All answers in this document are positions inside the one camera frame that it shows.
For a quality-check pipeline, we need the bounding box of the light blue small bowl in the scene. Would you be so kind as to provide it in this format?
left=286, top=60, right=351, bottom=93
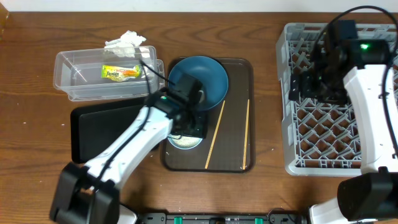
left=168, top=136, right=203, bottom=150

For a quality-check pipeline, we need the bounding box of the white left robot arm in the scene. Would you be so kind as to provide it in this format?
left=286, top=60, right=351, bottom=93
left=49, top=93, right=207, bottom=223

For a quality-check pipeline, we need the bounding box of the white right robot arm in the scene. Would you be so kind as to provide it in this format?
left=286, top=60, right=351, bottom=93
left=289, top=39, right=397, bottom=223

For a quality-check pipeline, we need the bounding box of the grey dishwasher rack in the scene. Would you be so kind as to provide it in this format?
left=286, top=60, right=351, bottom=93
left=276, top=23, right=397, bottom=177

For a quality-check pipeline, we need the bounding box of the left wooden chopstick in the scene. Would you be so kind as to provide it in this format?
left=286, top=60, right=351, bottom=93
left=205, top=100, right=225, bottom=170

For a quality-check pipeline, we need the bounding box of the wooden chopstick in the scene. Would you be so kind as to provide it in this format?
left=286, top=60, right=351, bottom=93
left=242, top=99, right=250, bottom=170
left=205, top=100, right=225, bottom=170

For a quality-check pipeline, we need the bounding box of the brown serving tray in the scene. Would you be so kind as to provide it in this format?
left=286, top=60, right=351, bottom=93
left=161, top=58, right=255, bottom=173

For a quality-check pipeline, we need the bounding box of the dark blue plate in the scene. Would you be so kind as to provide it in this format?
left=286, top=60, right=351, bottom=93
left=169, top=56, right=229, bottom=111

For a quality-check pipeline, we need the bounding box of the right wooden chopstick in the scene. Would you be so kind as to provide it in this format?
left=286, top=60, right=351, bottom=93
left=242, top=99, right=250, bottom=170

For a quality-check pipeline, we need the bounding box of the yellow snack wrapper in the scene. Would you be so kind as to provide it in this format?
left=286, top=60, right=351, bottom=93
left=101, top=65, right=141, bottom=82

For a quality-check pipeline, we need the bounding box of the crumpled white tissue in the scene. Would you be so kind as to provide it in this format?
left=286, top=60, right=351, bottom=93
left=104, top=30, right=147, bottom=57

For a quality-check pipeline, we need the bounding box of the black tray bin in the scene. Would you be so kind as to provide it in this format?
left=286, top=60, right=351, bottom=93
left=70, top=98, right=145, bottom=164

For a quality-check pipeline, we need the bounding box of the clear plastic bin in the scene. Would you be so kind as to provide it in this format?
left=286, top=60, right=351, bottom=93
left=53, top=46, right=165, bottom=101

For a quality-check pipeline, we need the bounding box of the black rail with green clamps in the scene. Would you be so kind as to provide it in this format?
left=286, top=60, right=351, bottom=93
left=136, top=210, right=310, bottom=224

